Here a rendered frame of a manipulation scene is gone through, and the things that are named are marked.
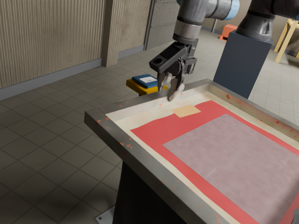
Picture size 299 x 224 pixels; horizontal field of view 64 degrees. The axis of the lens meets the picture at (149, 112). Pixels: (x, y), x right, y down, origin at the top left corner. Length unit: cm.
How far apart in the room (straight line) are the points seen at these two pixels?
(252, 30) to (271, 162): 61
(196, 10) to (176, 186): 46
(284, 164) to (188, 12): 49
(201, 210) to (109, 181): 143
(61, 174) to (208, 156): 140
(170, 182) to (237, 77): 78
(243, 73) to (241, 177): 63
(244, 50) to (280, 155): 53
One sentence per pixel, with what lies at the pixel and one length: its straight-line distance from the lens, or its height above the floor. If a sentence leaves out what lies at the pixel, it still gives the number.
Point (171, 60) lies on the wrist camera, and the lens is 72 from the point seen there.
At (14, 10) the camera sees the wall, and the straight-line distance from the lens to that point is 266.
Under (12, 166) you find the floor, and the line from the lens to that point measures 201.
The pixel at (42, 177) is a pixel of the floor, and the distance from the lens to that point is 190.
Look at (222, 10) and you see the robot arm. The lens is 78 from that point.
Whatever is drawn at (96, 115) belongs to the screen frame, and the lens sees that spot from 63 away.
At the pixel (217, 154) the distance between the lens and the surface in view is 68.
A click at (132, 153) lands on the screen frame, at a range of 53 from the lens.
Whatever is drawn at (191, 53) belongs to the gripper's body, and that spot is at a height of 117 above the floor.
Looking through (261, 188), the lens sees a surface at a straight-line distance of 65.
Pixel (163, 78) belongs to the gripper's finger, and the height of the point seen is 107.
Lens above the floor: 136
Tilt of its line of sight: 30 degrees down
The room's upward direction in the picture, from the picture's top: 12 degrees clockwise
